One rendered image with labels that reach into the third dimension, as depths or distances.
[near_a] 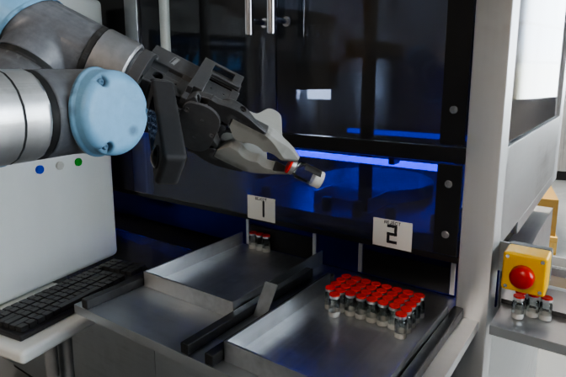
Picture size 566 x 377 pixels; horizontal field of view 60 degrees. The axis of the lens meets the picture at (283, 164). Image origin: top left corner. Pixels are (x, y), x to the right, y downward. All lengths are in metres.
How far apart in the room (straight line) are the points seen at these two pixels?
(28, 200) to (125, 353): 0.70
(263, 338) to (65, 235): 0.72
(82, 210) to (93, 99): 1.07
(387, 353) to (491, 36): 0.57
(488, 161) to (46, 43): 0.73
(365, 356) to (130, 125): 0.59
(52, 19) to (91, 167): 0.92
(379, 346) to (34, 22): 0.71
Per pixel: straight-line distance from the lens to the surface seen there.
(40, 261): 1.41
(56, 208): 1.41
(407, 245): 1.03
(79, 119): 0.42
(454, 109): 0.96
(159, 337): 0.95
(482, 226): 0.98
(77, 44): 0.58
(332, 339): 0.92
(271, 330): 0.94
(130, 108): 0.44
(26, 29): 0.59
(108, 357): 1.92
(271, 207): 1.18
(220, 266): 1.23
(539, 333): 1.05
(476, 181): 0.96
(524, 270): 0.95
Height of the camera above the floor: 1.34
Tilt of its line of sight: 10 degrees down
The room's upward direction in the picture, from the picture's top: straight up
